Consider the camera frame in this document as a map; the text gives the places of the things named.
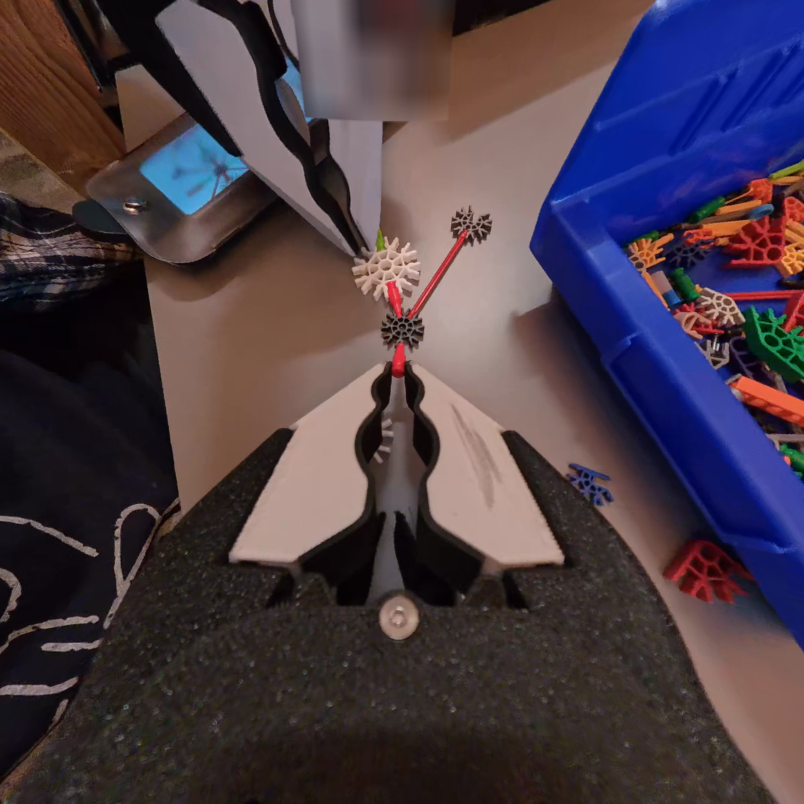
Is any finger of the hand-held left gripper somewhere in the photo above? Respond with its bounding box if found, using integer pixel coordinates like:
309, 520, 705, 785
156, 0, 369, 256
311, 119, 385, 252

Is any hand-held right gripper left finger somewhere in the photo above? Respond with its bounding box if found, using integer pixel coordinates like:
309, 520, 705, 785
229, 362, 390, 570

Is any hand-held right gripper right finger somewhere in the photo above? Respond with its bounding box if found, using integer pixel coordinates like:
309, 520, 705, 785
404, 362, 565, 574

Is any dark grey snowflake connector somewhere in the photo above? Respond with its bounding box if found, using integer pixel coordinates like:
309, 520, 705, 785
450, 206, 492, 245

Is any long red rod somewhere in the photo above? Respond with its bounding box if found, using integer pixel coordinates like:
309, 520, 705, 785
407, 229, 469, 318

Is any black snowflake connector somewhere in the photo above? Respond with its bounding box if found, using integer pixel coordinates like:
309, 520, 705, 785
381, 312, 425, 349

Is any blue plastic bin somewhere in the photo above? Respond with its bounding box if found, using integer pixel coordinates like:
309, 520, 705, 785
529, 0, 804, 651

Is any pile of colourful construction pieces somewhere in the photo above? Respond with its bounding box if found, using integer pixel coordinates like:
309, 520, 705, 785
625, 160, 804, 481

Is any blue snowflake connector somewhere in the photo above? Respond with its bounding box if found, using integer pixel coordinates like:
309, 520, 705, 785
567, 464, 615, 506

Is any wooden furniture panel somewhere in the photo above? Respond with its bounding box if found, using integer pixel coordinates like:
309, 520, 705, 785
0, 0, 126, 180

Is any black desk clamp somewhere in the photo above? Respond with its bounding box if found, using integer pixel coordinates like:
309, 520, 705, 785
72, 200, 136, 242

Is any person's plaid shirt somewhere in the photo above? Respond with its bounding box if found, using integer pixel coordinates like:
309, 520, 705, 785
0, 191, 145, 309

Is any red fan-shaped connector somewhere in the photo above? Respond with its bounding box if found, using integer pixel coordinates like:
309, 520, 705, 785
662, 539, 755, 604

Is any person's dark printed t-shirt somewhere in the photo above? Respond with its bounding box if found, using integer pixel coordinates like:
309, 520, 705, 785
0, 276, 183, 773

